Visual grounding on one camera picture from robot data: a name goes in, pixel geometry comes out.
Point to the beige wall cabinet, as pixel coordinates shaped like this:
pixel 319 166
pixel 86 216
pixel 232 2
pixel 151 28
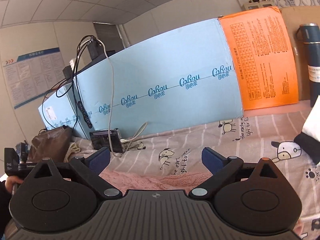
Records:
pixel 256 4

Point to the white cloth garment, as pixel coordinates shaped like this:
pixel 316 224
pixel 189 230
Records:
pixel 311 126

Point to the black power adapter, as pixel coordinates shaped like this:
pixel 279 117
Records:
pixel 95 49

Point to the black folded cloth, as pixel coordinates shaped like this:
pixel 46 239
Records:
pixel 310 146

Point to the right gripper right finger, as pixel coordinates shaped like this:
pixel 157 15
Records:
pixel 250 198

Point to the small light blue box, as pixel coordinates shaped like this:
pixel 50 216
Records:
pixel 57 109

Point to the person's left hand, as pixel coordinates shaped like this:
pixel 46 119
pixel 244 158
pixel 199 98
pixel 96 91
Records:
pixel 11 181

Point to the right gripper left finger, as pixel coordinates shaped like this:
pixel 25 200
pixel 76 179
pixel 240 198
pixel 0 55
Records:
pixel 57 197

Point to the orange printed envelope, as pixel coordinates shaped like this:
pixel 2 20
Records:
pixel 263 57

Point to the brown cardboard box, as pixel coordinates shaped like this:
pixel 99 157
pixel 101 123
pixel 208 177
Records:
pixel 293 17

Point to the dark blue thermos bottle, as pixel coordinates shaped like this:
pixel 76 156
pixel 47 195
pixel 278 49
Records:
pixel 310 39

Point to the pink knitted sweater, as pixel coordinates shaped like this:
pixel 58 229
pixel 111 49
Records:
pixel 130 181

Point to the smartphone with lit screen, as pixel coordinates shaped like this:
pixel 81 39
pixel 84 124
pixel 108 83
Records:
pixel 103 138

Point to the large light blue box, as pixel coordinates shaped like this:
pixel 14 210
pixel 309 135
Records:
pixel 178 79

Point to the wall notice board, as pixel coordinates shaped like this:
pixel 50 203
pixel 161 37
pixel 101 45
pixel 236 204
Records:
pixel 30 75

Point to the brown leather bag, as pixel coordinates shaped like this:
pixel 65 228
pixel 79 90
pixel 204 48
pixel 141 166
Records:
pixel 52 144

